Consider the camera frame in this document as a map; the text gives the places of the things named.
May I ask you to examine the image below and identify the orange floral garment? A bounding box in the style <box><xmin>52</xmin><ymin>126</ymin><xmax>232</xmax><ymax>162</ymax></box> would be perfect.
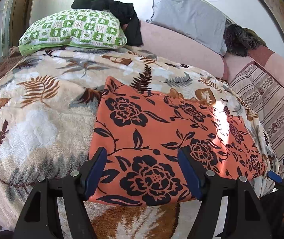
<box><xmin>89</xmin><ymin>77</ymin><xmax>266</xmax><ymax>207</ymax></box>

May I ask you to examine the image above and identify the striped bedsheet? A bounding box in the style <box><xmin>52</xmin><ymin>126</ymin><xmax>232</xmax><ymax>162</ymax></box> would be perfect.
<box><xmin>230</xmin><ymin>64</ymin><xmax>284</xmax><ymax>165</ymax></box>

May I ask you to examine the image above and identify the pink bed headboard cushion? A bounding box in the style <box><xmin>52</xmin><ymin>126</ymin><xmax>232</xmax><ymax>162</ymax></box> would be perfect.
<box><xmin>139</xmin><ymin>21</ymin><xmax>284</xmax><ymax>88</ymax></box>

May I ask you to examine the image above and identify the green patterned pillow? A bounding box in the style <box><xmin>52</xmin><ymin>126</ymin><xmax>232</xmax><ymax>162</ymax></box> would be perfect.
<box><xmin>18</xmin><ymin>9</ymin><xmax>127</xmax><ymax>56</ymax></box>

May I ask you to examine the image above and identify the grey pillow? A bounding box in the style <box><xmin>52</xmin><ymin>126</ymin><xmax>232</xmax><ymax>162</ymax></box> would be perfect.
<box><xmin>147</xmin><ymin>0</ymin><xmax>227</xmax><ymax>56</ymax></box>

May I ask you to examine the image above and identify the dark fuzzy cloth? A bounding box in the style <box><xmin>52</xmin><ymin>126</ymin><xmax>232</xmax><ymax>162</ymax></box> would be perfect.
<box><xmin>223</xmin><ymin>24</ymin><xmax>267</xmax><ymax>57</ymax></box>

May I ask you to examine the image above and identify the cream leaf-pattern blanket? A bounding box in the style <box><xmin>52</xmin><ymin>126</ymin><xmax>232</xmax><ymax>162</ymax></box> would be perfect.
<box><xmin>0</xmin><ymin>47</ymin><xmax>279</xmax><ymax>238</ymax></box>

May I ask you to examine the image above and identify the black cloth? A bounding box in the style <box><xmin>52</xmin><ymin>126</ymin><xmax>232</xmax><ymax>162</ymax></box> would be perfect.
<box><xmin>71</xmin><ymin>0</ymin><xmax>143</xmax><ymax>46</ymax></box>

